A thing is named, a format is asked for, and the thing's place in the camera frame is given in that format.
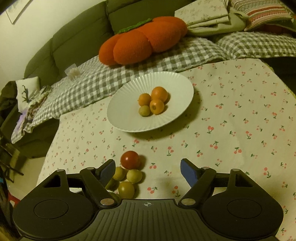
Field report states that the wall picture frame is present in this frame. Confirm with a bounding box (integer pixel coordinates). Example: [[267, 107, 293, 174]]
[[5, 0, 32, 25]]

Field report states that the striped knitted pillow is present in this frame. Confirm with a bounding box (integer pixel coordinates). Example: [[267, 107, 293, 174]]
[[230, 0, 292, 32]]

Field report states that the white ribbed plate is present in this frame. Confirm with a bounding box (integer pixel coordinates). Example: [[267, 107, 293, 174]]
[[107, 72, 194, 133]]

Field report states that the grey checkered blanket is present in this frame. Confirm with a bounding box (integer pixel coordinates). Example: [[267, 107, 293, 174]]
[[11, 32, 295, 143]]

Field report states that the green-brown fruit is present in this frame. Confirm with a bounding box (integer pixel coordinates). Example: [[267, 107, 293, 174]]
[[118, 181, 135, 199]]

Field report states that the orange fruit front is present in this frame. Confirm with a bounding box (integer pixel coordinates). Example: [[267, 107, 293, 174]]
[[149, 99, 165, 115]]

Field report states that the cherry print tablecloth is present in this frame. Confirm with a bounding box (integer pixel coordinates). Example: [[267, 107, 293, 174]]
[[39, 59, 295, 240]]

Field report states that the orange pumpkin cushion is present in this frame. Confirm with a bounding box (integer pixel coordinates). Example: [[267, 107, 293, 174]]
[[98, 16, 188, 66]]

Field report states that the small yellow-green fruit on plate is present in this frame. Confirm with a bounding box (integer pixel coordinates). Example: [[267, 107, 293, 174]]
[[138, 105, 151, 117]]

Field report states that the red tomato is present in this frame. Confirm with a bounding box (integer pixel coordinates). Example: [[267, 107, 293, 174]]
[[120, 151, 140, 170]]

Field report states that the white embroidered pillow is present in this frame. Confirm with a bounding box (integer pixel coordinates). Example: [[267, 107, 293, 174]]
[[16, 77, 40, 113]]

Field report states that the pale yellow fruit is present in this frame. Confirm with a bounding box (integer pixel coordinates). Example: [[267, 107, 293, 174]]
[[126, 169, 142, 184]]

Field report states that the folded floral sheet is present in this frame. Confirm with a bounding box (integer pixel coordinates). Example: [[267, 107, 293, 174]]
[[175, 0, 249, 37]]

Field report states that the large orange fruit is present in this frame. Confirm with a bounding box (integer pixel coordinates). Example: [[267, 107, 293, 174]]
[[151, 86, 168, 102]]

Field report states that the floral cloth at sofa end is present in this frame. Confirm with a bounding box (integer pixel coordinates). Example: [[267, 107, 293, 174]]
[[12, 85, 52, 140]]

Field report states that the dark green sofa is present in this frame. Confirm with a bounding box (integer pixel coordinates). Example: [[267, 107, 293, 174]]
[[0, 0, 200, 158]]

